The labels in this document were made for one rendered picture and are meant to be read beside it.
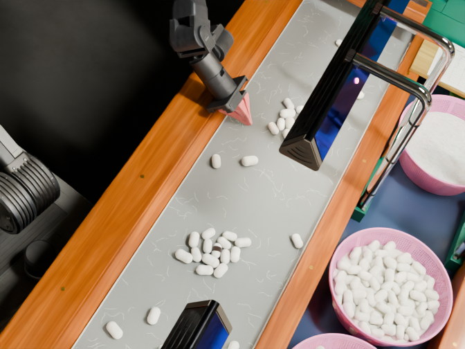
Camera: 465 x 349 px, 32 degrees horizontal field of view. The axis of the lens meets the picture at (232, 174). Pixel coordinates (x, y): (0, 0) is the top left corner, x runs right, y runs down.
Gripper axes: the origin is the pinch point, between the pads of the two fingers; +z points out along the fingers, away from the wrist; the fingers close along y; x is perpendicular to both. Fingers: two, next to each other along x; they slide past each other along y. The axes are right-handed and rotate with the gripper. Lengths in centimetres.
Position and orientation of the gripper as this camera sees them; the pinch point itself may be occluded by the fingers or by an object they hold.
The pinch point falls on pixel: (248, 122)
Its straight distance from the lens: 185.4
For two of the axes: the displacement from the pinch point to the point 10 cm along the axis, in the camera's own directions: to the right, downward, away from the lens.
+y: 4.4, -7.0, 5.6
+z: 5.4, 7.0, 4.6
